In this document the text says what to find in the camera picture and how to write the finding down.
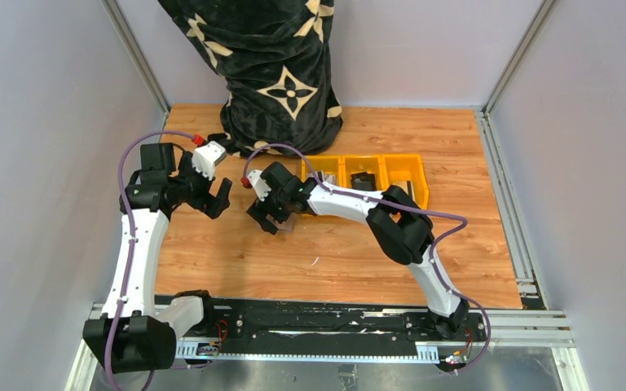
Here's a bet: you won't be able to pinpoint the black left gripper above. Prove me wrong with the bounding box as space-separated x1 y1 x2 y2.
169 152 231 218

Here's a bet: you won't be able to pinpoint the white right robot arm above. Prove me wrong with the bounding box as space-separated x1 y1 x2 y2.
241 162 469 340

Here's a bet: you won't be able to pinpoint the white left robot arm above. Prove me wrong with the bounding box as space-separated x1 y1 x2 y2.
82 142 232 374

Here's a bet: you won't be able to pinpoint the silver cards in left bin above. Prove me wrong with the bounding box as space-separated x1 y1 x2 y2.
315 171 337 185

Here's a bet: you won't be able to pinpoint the dark card in middle bin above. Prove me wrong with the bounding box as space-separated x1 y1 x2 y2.
350 171 377 191

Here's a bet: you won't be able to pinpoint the cream card in right bin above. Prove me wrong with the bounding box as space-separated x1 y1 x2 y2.
405 181 415 199

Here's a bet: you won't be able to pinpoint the yellow bin left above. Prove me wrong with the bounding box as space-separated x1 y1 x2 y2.
298 155 346 217

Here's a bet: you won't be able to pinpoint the yellow bin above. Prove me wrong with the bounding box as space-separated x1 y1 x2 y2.
381 153 430 209
341 155 389 191
298 155 346 217

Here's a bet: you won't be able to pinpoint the yellow bin middle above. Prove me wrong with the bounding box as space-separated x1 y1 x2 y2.
341 155 389 191

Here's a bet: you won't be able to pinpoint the yellow bin right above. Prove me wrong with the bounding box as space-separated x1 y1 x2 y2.
381 153 430 209

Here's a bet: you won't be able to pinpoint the black patterned blanket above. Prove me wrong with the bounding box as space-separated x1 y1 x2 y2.
160 1 343 158

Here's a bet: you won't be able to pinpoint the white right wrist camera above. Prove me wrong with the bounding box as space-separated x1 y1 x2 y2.
246 169 271 202

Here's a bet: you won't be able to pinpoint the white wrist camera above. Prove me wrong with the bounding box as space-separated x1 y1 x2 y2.
246 169 271 202
192 141 227 181

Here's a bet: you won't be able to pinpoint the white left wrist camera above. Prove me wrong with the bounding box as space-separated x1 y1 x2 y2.
192 141 227 181

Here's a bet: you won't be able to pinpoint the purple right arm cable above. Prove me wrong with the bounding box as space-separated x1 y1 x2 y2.
241 143 492 373

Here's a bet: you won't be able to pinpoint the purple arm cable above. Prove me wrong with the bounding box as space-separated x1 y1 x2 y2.
241 143 492 373
101 130 206 391

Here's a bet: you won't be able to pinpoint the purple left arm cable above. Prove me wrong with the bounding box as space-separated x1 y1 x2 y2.
101 130 206 391

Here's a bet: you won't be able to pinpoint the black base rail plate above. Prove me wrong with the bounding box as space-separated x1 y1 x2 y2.
156 293 488 360

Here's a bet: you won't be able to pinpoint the aluminium frame rail left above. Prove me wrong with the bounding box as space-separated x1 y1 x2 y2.
101 0 170 118

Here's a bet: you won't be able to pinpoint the aluminium frame rail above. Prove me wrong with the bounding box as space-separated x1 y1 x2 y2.
101 0 170 118
474 0 558 310

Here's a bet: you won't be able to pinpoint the aluminium frame rail right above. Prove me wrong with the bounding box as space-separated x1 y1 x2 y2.
474 0 558 310

